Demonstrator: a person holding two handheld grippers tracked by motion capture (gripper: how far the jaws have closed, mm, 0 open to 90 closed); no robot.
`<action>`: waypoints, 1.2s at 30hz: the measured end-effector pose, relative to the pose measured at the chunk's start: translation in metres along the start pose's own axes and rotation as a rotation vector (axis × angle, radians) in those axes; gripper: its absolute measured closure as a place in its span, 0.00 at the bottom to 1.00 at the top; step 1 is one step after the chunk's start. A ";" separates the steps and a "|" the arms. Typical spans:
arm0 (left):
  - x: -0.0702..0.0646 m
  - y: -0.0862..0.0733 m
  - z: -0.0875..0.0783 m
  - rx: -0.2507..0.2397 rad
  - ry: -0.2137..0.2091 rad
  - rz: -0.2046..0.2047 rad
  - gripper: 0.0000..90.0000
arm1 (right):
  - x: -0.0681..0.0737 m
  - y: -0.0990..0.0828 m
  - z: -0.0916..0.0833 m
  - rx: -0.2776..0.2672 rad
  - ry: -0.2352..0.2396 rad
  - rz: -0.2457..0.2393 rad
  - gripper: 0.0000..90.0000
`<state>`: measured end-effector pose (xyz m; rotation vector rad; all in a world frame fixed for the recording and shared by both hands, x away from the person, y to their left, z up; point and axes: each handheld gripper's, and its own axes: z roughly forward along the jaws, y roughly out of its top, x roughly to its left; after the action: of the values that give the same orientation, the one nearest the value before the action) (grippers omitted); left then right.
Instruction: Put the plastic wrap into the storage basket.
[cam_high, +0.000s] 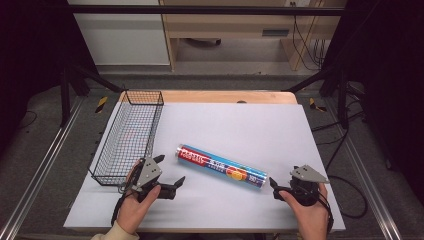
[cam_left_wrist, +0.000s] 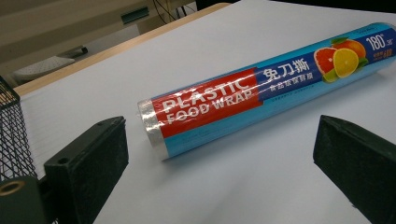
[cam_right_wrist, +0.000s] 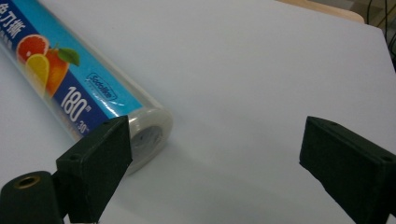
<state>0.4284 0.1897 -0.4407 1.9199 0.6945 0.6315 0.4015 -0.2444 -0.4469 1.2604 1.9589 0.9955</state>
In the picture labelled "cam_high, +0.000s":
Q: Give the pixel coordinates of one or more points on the yellow black tape strip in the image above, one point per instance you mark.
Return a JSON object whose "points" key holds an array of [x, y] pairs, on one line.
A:
{"points": [[315, 105], [101, 104]]}

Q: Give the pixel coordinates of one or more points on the blue and red wrap roll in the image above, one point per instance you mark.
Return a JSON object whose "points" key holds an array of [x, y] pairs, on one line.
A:
{"points": [[220, 165]]}

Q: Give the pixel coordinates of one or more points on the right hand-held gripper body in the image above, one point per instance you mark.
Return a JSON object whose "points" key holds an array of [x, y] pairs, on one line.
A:
{"points": [[306, 175]]}

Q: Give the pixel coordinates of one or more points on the person's left hand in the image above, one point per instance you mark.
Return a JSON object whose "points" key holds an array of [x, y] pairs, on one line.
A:
{"points": [[133, 213]]}

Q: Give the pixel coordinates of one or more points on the metal floor rail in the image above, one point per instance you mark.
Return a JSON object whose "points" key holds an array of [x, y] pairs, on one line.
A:
{"points": [[40, 166], [366, 180]]}

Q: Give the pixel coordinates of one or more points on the black curtain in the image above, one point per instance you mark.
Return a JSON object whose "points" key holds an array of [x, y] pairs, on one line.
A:
{"points": [[30, 50], [390, 83]]}

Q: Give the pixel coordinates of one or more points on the black metal stand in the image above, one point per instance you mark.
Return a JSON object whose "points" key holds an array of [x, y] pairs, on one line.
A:
{"points": [[65, 96], [341, 96]]}

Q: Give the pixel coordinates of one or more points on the white cabinet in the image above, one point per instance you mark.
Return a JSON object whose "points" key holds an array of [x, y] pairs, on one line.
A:
{"points": [[123, 36]]}

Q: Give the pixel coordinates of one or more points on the person's right hand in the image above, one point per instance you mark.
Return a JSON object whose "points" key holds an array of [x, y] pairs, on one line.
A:
{"points": [[311, 220]]}

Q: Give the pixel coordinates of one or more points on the black horizontal bar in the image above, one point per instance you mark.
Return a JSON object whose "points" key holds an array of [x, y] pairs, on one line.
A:
{"points": [[200, 10]]}

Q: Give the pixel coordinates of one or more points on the light wooden desk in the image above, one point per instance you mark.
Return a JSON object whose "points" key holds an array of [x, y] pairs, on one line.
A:
{"points": [[233, 23]]}

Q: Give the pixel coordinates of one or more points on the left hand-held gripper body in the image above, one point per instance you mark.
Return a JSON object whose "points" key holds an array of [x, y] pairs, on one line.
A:
{"points": [[148, 171]]}

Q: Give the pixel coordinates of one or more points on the white table mat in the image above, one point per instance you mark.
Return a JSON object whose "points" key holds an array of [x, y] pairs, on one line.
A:
{"points": [[240, 130]]}

